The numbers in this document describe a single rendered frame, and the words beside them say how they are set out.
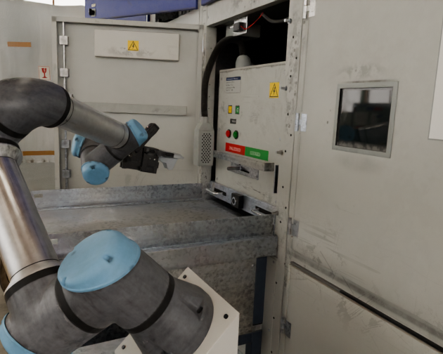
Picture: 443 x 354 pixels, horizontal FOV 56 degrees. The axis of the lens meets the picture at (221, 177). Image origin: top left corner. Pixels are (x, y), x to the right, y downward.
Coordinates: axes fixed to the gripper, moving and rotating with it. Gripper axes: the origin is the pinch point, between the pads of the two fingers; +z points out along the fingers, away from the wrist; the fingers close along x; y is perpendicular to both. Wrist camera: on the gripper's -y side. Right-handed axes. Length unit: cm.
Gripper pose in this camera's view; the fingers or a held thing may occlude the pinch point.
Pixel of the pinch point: (180, 155)
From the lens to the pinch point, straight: 144.4
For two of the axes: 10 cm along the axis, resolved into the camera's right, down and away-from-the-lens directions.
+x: 4.5, 1.7, -8.8
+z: 8.7, 1.3, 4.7
